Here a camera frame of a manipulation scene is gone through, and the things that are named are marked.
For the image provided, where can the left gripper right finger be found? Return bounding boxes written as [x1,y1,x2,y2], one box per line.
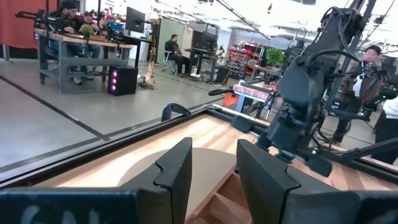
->
[236,138,346,224]

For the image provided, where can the black computer monitor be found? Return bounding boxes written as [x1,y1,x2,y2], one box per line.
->
[191,29,219,52]
[124,6,146,34]

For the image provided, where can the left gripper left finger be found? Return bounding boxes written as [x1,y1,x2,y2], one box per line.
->
[119,137,193,224]

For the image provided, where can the wooden three-compartment tea box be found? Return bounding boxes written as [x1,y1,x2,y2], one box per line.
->
[185,169,261,224]

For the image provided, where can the person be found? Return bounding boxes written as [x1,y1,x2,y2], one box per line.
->
[49,1,82,85]
[164,33,191,78]
[77,11,103,60]
[332,44,386,147]
[371,95,398,165]

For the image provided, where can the grey wooden-top workbench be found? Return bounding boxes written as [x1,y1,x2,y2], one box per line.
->
[34,27,135,94]

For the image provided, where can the round beige leather mat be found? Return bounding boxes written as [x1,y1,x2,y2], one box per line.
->
[117,147,238,217]

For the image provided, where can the orange partition wall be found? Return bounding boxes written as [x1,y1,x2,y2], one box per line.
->
[0,0,59,50]

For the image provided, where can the green bushy background plant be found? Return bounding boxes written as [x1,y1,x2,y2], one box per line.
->
[265,47,286,68]

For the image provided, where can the blue framed workbench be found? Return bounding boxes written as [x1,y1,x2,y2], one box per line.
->
[233,79,279,114]

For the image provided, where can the orange bin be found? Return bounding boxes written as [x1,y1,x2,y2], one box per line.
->
[223,91,241,108]

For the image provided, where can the red storage shelf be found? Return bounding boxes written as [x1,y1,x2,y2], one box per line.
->
[228,42,266,81]

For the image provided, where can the black computer tower pink lights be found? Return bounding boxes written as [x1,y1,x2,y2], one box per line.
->
[107,65,139,96]

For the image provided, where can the small green potted plant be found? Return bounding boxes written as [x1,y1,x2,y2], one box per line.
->
[78,24,96,39]

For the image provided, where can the white office chair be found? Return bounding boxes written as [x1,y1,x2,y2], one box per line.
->
[162,50,177,75]

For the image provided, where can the black frame hook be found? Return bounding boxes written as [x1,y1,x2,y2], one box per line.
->
[160,103,192,123]

